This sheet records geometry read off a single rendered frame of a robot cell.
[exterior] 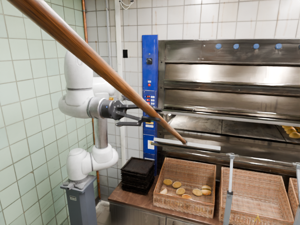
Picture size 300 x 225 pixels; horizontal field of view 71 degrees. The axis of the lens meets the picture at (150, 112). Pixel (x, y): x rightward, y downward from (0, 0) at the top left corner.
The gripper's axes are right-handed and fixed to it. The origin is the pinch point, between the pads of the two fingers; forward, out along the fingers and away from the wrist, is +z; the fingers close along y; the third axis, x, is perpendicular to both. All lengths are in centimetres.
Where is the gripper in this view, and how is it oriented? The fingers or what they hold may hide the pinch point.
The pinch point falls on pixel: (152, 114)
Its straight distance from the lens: 79.5
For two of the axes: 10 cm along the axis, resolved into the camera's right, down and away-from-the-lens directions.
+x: -2.8, -2.4, -9.3
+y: -1.7, 9.6, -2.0
